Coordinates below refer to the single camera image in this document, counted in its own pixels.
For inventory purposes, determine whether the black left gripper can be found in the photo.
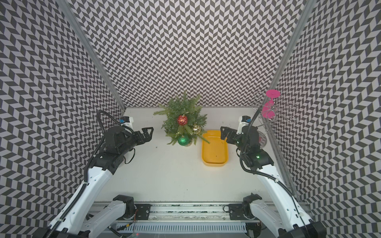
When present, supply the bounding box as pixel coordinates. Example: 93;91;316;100
118;126;153;156

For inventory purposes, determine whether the gold ball ornament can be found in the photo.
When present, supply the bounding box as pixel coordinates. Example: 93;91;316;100
192;124;201;134

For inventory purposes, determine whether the green glitter ball ornament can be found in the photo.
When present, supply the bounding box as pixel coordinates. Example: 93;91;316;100
178;134;191;146

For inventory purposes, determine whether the red glitter ball ornament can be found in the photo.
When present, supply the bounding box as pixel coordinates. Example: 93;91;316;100
177;115;189;126

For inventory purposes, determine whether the small green christmas tree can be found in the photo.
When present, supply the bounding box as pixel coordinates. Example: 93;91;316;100
153;91;210;146

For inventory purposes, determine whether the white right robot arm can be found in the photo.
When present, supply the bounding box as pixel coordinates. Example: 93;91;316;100
220;109;327;238

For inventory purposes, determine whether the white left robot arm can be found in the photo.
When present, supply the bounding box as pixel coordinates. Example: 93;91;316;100
32;110;154;238

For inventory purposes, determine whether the yellow plastic tray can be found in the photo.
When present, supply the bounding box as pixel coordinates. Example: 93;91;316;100
201;130;229;167

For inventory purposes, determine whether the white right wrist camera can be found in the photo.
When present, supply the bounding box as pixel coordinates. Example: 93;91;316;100
237;116;251;134

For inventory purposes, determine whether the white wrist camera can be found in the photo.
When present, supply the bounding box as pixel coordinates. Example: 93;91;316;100
120;116;134;130
237;116;251;134

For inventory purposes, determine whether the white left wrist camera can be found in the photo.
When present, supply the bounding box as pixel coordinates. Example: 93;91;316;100
120;116;134;130

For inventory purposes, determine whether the metal base rail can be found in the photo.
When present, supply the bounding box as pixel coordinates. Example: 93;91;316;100
122;201;255;222

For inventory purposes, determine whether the white slotted cable duct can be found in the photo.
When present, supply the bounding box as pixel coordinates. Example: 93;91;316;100
116;222;247;234

